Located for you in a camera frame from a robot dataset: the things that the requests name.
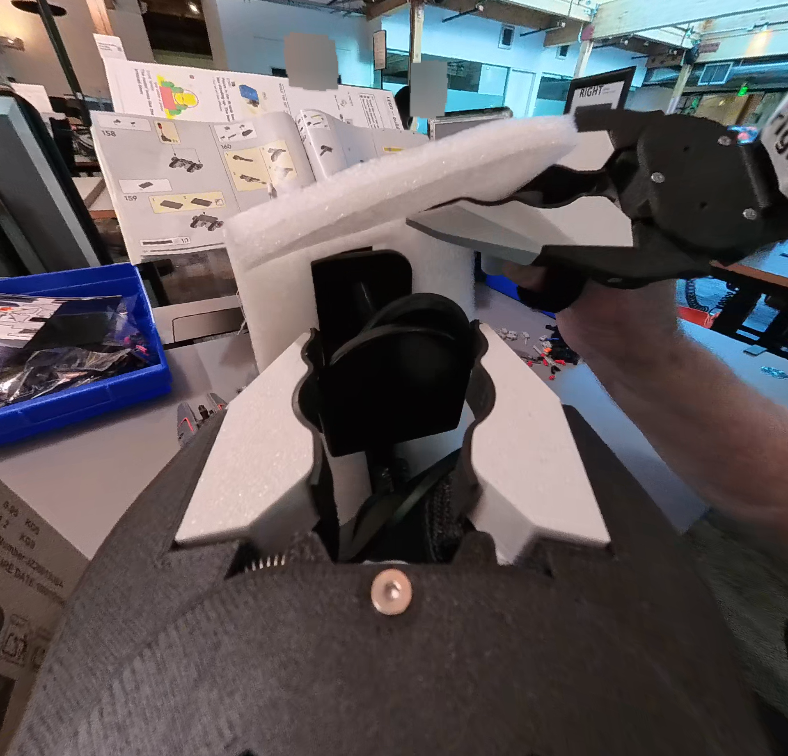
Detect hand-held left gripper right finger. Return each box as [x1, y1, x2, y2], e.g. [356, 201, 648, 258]
[465, 321, 612, 567]

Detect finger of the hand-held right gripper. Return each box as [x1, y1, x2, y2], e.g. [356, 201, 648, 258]
[405, 164, 636, 275]

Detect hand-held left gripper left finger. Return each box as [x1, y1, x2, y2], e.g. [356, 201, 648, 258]
[174, 330, 324, 548]

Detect white foam base block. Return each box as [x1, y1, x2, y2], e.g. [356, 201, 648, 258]
[236, 221, 479, 523]

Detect white foam lid sheet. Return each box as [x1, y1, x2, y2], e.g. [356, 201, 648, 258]
[223, 115, 581, 272]

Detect black packaged device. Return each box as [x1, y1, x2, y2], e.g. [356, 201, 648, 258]
[309, 248, 480, 563]

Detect brown cardboard box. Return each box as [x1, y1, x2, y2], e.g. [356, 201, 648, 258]
[0, 479, 92, 686]

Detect person's right forearm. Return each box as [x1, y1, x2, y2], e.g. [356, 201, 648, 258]
[603, 331, 788, 538]

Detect scattered small lego pieces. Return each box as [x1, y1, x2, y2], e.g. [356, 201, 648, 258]
[497, 324, 581, 377]

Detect person's right hand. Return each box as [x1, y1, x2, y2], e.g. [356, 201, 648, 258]
[553, 278, 694, 403]

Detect wooden top desk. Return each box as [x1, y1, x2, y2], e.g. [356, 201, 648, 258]
[708, 256, 788, 338]

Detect grey framed panel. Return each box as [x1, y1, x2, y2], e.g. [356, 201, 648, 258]
[429, 110, 513, 143]

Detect black white marker sign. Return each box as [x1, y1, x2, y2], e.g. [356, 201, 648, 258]
[563, 66, 638, 118]

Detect blue plastic bin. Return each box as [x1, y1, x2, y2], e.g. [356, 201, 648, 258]
[0, 262, 173, 447]

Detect white printed sheet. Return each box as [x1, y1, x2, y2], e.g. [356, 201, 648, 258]
[0, 304, 73, 346]

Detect open instruction booklet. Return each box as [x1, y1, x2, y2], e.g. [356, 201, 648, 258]
[91, 109, 433, 266]

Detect white instruction poster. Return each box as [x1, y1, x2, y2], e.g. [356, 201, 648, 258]
[101, 57, 432, 154]

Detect grey equipment case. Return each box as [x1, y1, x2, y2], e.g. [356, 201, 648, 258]
[0, 94, 104, 272]

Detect black pole stand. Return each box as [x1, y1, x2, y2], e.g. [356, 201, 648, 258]
[12, 0, 94, 130]

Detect black coiled cable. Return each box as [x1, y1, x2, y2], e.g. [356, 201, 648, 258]
[682, 276, 715, 315]

